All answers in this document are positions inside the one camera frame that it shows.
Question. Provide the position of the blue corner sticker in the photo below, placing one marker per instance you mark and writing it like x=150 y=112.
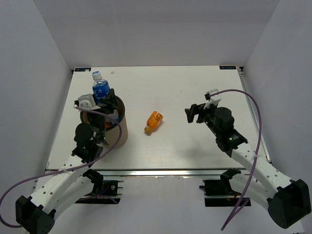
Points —
x=82 y=69
x=227 y=67

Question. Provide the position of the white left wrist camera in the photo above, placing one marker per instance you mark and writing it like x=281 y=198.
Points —
x=86 y=102

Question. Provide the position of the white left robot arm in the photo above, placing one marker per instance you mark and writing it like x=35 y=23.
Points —
x=38 y=212

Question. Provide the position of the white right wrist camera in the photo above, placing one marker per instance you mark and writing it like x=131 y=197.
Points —
x=212 y=97

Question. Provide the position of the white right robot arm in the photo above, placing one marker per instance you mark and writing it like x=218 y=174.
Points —
x=287 y=201

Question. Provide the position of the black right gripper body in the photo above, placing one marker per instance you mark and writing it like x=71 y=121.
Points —
x=206 y=116

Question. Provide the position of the blue right corner sticker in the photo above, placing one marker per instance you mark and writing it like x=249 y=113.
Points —
x=227 y=67

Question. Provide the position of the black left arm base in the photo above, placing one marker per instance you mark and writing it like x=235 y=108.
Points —
x=104 y=190

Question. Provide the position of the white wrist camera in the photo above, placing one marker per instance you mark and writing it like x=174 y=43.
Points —
x=212 y=97
x=86 y=102

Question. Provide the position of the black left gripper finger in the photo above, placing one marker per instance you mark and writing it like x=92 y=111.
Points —
x=111 y=95
x=106 y=105

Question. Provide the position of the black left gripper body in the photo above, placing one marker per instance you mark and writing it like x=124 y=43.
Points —
x=100 y=120

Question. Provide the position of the orange juice bottle left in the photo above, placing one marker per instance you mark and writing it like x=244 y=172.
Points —
x=153 y=122

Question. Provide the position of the brown cylindrical bin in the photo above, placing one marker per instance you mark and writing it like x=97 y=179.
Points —
x=116 y=131

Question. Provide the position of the blue left corner sticker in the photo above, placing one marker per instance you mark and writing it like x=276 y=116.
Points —
x=82 y=69

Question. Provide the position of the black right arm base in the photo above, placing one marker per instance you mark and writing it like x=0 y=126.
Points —
x=218 y=192

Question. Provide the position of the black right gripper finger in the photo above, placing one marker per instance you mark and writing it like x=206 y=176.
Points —
x=196 y=109
x=190 y=115

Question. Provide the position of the blue label sports bottle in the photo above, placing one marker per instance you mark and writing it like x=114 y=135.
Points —
x=100 y=86

